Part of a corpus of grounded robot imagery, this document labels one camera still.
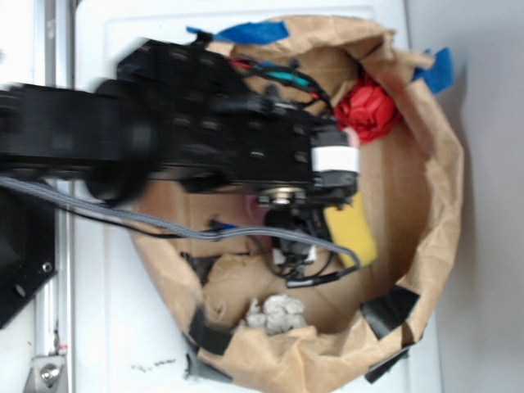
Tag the blue tape strip top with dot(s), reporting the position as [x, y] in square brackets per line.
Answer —
[250, 33]

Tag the red crumpled paper ball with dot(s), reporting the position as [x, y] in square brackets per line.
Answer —
[368, 110]

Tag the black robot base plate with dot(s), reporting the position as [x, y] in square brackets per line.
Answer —
[28, 251]

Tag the white crumpled paper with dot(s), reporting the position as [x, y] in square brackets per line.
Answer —
[277, 314]

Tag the blue tape piece right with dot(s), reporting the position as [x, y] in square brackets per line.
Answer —
[440, 75]

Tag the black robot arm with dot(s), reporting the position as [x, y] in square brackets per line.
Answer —
[210, 123]

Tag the metal corner bracket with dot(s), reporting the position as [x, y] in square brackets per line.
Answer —
[47, 374]

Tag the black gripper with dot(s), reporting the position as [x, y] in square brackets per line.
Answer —
[297, 166]

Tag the brown paper bag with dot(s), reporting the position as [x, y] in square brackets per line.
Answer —
[412, 181]

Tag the aluminium frame rail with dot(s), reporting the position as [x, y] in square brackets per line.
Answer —
[54, 66]

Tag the yellow sponge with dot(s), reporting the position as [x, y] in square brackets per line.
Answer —
[348, 227]

